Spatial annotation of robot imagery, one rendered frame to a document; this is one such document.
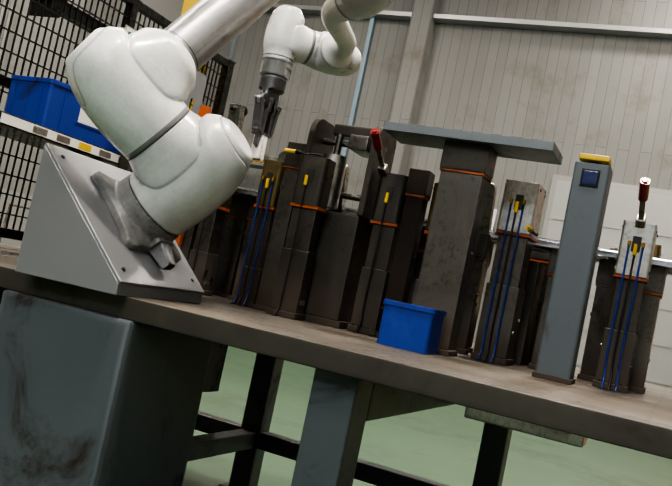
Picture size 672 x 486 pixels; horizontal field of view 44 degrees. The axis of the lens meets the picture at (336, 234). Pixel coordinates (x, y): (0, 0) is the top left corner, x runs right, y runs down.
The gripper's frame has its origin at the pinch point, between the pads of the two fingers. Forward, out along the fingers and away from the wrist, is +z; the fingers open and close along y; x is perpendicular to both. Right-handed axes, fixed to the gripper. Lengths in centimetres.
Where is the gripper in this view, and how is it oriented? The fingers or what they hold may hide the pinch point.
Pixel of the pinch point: (258, 147)
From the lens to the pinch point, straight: 241.2
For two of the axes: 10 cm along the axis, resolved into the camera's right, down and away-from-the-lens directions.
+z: -2.1, 9.8, -0.7
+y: 3.6, 1.4, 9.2
